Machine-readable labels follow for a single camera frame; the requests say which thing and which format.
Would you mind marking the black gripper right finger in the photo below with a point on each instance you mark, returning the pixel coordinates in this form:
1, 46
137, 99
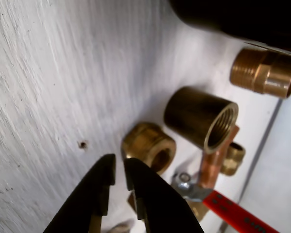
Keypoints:
160, 208

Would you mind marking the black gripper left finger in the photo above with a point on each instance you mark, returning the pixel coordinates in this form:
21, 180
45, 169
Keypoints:
87, 199

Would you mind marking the copper pipe piece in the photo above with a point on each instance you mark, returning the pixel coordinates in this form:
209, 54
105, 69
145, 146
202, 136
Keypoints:
209, 170

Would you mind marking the brass hex threaded fitting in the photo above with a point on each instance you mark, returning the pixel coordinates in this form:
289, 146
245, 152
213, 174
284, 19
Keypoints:
140, 140

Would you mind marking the dark brass sleeve coupling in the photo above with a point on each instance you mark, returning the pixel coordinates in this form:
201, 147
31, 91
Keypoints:
189, 114

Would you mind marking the white wooden board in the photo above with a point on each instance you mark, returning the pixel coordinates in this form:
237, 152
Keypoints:
63, 72

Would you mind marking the brass male thread adapter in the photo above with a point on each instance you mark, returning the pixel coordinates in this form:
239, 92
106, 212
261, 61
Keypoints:
257, 72

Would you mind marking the black plastic slotted basket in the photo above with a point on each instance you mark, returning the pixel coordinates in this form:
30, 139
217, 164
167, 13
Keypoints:
232, 14

